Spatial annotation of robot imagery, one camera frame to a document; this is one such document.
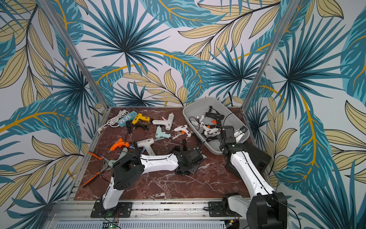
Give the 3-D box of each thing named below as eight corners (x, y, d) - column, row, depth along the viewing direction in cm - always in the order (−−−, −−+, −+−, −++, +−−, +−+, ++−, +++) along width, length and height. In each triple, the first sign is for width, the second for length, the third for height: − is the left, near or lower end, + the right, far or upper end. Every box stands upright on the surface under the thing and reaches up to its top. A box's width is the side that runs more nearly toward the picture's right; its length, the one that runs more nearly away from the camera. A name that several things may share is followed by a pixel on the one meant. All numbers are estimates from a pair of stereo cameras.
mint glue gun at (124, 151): (108, 165, 90) (106, 163, 87) (126, 148, 97) (124, 146, 95) (111, 168, 89) (109, 166, 86) (129, 150, 97) (127, 148, 94)
